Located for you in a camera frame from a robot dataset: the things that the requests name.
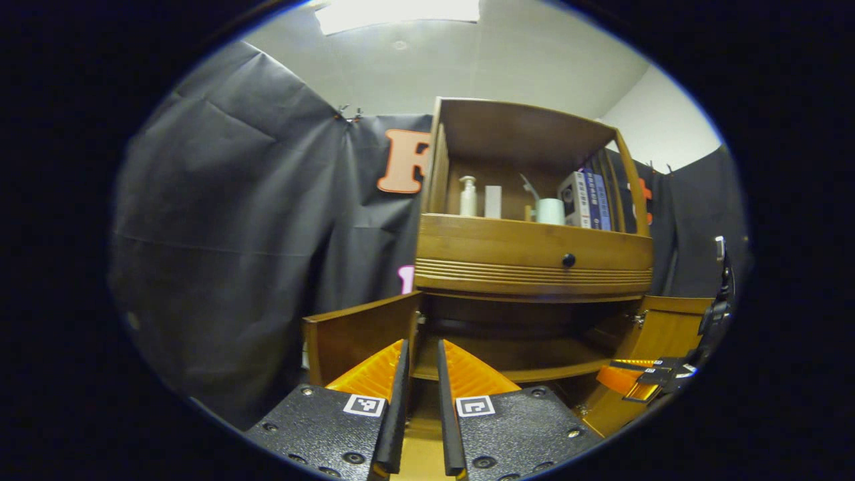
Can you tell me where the white cup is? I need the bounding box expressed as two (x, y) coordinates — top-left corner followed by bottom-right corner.
(536, 198), (566, 226)

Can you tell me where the black backdrop cloth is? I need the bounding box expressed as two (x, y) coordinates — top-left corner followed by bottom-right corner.
(110, 41), (749, 428)

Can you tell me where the dark blue book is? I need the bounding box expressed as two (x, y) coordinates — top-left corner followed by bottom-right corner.
(584, 170), (602, 230)

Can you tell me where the white book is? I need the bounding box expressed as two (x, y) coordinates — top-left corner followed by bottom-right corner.
(558, 172), (592, 229)

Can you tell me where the wooden inner shelf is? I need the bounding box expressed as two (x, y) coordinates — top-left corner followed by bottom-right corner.
(411, 334), (612, 383)

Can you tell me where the wooden cabinet drawer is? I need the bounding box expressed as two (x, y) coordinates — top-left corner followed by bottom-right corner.
(414, 214), (654, 296)

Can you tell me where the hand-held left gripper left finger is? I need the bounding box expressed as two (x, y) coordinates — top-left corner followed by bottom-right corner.
(244, 339), (410, 481)

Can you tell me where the wooden shoe cabinet door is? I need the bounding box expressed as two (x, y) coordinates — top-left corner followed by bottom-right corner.
(574, 296), (715, 438)
(302, 292), (423, 388)

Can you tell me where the ceiling light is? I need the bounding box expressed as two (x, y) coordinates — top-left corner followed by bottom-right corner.
(314, 0), (480, 35)

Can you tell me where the wooden double-door shoe cabinet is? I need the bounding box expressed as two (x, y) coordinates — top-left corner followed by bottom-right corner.
(302, 97), (715, 438)

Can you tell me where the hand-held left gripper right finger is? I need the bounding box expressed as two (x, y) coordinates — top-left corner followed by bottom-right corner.
(438, 339), (605, 481)

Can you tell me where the light blue book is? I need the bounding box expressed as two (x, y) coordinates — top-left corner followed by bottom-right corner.
(596, 174), (612, 231)

